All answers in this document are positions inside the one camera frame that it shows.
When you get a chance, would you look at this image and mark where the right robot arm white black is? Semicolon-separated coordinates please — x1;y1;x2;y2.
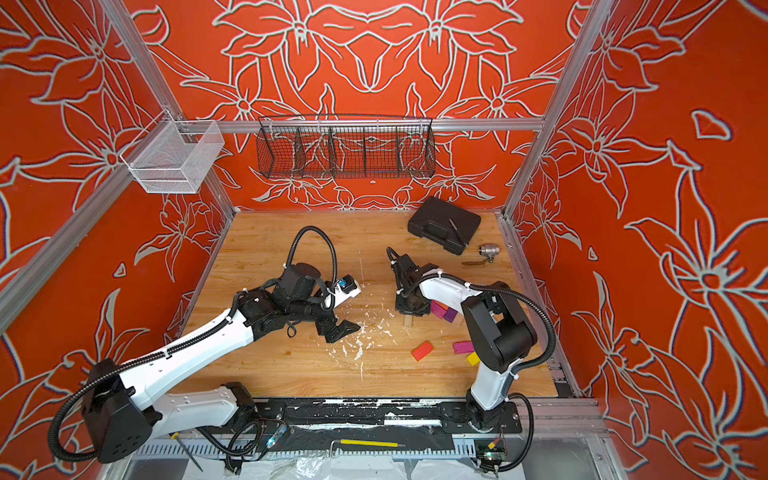
386;247;557;432

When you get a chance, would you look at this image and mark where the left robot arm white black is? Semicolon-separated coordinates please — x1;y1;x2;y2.
47;226;360;464

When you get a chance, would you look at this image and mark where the purple building block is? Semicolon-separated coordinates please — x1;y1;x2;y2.
443;309;458;323

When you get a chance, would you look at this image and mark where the red building block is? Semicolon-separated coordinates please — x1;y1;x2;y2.
411;341;434;362

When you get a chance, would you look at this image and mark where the magenta block near orange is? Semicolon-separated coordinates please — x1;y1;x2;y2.
430;301;448;319

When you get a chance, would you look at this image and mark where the magenta block lower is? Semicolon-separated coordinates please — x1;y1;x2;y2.
452;341;475;355

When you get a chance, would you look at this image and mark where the black plastic tool case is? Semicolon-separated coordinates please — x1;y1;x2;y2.
407;197;481;255

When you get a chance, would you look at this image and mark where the small silver metal fitting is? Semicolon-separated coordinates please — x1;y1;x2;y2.
478;243;500;263

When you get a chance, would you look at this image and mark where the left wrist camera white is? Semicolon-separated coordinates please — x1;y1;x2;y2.
323;275;361;308

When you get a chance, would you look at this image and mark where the yellow pencil on rail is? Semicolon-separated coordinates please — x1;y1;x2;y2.
339;439;402;449

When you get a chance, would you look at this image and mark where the black wire wall basket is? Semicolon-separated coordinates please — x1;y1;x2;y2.
256;115;437;180

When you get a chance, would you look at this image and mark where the white mesh wall basket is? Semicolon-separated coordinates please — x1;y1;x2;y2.
122;121;224;194

